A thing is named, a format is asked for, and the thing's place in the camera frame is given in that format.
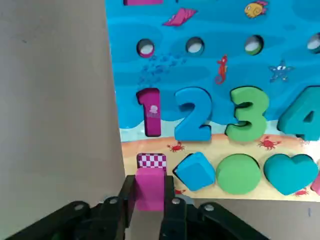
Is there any blue ocean toy board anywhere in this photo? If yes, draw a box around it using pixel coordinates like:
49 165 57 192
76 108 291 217
104 0 320 203

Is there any blue diamond shape piece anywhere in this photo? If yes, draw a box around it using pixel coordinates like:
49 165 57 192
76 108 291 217
172 151 217 193

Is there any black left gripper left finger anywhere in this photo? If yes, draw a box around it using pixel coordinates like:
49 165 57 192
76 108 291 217
4 174 137 240

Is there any teal number four piece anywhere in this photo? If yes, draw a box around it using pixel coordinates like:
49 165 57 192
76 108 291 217
276 85 320 143

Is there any blue number two piece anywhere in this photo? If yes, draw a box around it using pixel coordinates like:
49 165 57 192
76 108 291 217
173 86 214 144

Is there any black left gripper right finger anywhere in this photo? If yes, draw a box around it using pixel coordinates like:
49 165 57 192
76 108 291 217
159 174 271 240

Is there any green circle piece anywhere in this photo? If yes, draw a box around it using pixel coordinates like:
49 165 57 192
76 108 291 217
215 153 262 195

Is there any green number three piece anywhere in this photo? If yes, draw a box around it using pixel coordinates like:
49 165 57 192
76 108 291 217
224 86 271 144

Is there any magenta rectangular block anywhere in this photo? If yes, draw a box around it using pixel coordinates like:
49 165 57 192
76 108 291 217
134 167 166 211

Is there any teal heart piece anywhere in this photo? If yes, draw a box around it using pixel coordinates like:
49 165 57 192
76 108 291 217
263 153 320 196

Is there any pink trapezoid piece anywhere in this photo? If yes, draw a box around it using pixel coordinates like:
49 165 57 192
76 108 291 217
310 171 320 195

